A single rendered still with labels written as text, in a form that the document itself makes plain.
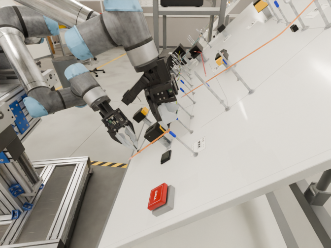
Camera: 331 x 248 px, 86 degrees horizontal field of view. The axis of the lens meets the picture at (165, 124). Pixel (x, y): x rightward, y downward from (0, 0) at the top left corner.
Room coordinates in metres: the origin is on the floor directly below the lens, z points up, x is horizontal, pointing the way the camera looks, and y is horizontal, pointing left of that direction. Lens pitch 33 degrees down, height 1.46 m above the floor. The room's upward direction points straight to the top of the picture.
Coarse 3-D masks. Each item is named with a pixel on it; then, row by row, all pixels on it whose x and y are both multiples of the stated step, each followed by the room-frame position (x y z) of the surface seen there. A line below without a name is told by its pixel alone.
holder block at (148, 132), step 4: (156, 124) 0.48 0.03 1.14; (148, 128) 0.50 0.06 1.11; (152, 128) 0.47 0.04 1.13; (156, 128) 0.46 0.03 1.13; (148, 132) 0.47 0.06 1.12; (152, 132) 0.46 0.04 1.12; (156, 132) 0.46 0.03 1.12; (160, 132) 0.46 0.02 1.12; (144, 136) 0.47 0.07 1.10; (148, 136) 0.46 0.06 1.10; (152, 136) 0.46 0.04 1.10; (156, 136) 0.46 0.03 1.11; (148, 140) 0.46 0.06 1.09; (152, 140) 0.46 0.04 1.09; (156, 140) 0.46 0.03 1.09
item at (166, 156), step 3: (168, 150) 0.43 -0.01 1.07; (165, 153) 0.43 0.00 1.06; (168, 153) 0.42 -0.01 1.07; (162, 156) 0.42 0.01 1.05; (165, 156) 0.41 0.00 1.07; (168, 156) 0.40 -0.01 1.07; (162, 159) 0.41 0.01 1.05; (165, 159) 0.40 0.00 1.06; (168, 159) 0.40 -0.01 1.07; (162, 162) 0.40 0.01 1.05
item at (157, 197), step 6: (162, 186) 0.27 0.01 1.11; (150, 192) 0.27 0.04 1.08; (156, 192) 0.26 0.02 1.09; (162, 192) 0.25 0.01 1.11; (150, 198) 0.25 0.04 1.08; (156, 198) 0.24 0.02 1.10; (162, 198) 0.23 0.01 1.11; (150, 204) 0.24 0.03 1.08; (156, 204) 0.23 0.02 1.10; (162, 204) 0.23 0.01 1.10; (150, 210) 0.23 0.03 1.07
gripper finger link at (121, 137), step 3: (117, 132) 0.51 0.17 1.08; (117, 135) 0.51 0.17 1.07; (120, 135) 0.51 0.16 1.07; (123, 135) 0.51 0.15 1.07; (120, 138) 0.50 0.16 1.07; (123, 138) 0.51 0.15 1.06; (120, 141) 0.50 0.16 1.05; (123, 141) 0.49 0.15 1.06; (126, 141) 0.50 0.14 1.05; (129, 141) 0.50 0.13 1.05; (123, 144) 0.49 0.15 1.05; (126, 144) 0.47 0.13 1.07; (129, 144) 0.50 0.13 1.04; (129, 147) 0.49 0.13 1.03; (132, 147) 0.49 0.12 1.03
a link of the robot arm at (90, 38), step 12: (84, 24) 0.46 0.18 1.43; (96, 24) 0.45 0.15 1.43; (72, 36) 0.45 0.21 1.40; (84, 36) 0.44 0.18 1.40; (96, 36) 0.44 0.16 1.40; (108, 36) 0.44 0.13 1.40; (72, 48) 0.44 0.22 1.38; (84, 48) 0.44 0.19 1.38; (96, 48) 0.45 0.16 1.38; (108, 48) 0.46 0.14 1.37
